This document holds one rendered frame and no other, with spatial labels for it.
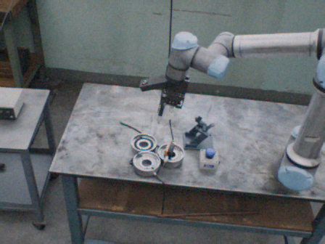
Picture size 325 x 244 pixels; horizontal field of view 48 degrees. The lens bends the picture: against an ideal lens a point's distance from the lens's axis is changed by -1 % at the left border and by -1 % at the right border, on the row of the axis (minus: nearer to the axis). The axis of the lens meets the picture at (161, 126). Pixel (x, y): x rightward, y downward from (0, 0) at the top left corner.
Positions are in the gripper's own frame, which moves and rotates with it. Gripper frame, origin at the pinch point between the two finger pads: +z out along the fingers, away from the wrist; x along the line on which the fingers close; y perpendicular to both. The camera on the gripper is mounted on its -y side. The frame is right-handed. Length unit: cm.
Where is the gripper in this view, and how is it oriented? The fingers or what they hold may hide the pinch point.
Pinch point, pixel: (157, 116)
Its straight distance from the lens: 141.0
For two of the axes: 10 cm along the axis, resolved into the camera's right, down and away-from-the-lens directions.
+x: 0.8, -6.6, 7.5
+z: -2.1, 7.2, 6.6
